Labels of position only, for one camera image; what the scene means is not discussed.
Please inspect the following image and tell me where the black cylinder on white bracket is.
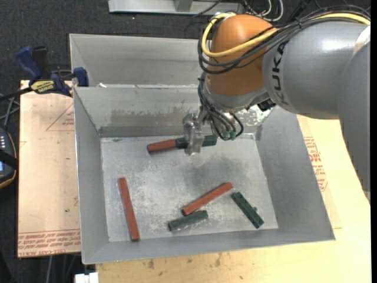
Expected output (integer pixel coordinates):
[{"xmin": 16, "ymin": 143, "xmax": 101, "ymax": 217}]
[{"xmin": 244, "ymin": 97, "xmax": 276, "ymax": 113}]

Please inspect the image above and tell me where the brown cardboard board red print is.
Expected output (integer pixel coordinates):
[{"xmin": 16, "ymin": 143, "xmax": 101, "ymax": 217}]
[{"xmin": 16, "ymin": 80, "xmax": 344, "ymax": 259}]

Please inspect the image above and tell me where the grey metal bin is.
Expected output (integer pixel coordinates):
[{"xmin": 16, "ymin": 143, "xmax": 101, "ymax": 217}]
[{"xmin": 69, "ymin": 33, "xmax": 336, "ymax": 265}]

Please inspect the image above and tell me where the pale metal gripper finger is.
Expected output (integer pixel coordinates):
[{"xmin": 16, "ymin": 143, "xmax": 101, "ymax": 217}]
[
  {"xmin": 189, "ymin": 133, "xmax": 205, "ymax": 157},
  {"xmin": 183, "ymin": 131, "xmax": 195, "ymax": 154}
]

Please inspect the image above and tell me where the dark green flat block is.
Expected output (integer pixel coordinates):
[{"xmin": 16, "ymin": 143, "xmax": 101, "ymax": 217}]
[
  {"xmin": 175, "ymin": 134, "xmax": 218, "ymax": 150},
  {"xmin": 230, "ymin": 191, "xmax": 265, "ymax": 230},
  {"xmin": 167, "ymin": 209, "xmax": 209, "ymax": 232}
]

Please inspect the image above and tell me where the red-brown flat block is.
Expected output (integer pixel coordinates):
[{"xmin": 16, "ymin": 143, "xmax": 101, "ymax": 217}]
[
  {"xmin": 117, "ymin": 177, "xmax": 141, "ymax": 242},
  {"xmin": 146, "ymin": 138, "xmax": 178, "ymax": 154},
  {"xmin": 180, "ymin": 182, "xmax": 234, "ymax": 217}
]

